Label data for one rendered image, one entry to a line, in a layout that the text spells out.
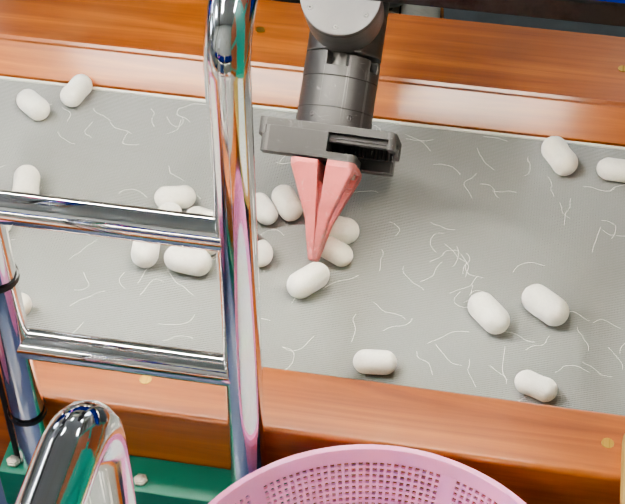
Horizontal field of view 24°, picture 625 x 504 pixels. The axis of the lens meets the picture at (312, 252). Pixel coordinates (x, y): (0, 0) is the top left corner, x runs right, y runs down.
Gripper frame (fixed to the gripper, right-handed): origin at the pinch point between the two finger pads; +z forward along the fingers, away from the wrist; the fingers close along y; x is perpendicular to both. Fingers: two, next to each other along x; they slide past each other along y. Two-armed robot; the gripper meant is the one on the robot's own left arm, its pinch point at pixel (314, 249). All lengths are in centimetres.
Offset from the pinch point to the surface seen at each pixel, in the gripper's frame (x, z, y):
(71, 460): -58, 12, 0
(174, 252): -1.6, 1.8, -10.3
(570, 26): 146, -53, 19
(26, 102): 8.5, -9.3, -27.0
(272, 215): 2.9, -2.3, -4.1
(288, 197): 3.5, -3.9, -3.1
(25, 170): 2.6, -3.1, -24.1
